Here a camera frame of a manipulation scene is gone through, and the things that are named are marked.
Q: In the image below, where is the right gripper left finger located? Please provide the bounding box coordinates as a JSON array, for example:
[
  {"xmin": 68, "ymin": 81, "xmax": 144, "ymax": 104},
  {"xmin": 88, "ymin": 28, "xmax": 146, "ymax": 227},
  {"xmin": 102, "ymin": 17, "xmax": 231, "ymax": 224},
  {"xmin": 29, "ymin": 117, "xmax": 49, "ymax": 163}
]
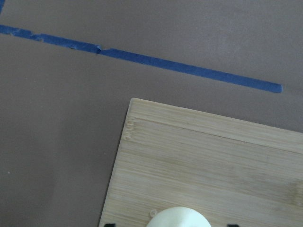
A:
[{"xmin": 104, "ymin": 223, "xmax": 115, "ymax": 227}]

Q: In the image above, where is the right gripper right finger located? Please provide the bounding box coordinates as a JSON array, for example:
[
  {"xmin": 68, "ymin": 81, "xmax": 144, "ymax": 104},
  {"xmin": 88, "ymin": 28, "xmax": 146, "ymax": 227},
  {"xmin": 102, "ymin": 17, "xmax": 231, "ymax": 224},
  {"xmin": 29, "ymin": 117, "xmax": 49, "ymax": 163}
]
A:
[{"xmin": 227, "ymin": 224, "xmax": 239, "ymax": 227}]

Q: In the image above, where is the white steamed bun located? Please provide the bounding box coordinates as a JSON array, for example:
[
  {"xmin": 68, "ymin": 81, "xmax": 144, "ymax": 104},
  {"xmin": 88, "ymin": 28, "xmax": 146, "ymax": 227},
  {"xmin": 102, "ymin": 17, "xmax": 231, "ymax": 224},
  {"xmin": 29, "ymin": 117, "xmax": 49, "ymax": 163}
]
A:
[{"xmin": 147, "ymin": 207, "xmax": 211, "ymax": 227}]

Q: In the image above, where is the wooden cutting board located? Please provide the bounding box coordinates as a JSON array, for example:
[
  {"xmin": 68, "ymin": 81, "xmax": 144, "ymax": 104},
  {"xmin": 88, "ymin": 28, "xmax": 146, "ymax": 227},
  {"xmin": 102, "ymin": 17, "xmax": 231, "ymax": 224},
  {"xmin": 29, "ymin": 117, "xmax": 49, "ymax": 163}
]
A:
[{"xmin": 99, "ymin": 98, "xmax": 303, "ymax": 227}]

